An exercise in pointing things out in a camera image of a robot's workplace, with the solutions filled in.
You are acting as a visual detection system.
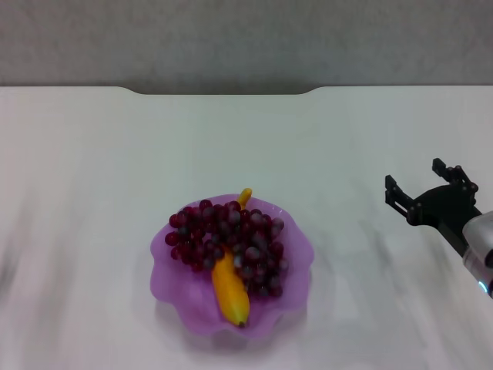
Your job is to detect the purple wavy plastic bowl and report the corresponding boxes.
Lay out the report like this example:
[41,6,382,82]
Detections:
[149,193,315,340]

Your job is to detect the yellow banana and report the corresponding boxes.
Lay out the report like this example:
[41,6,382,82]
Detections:
[211,187,253,328]

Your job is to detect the dark red grape bunch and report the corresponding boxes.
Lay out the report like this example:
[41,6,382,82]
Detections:
[164,198,290,298]

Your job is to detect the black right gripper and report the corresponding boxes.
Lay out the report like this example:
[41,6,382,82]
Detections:
[384,157,485,257]

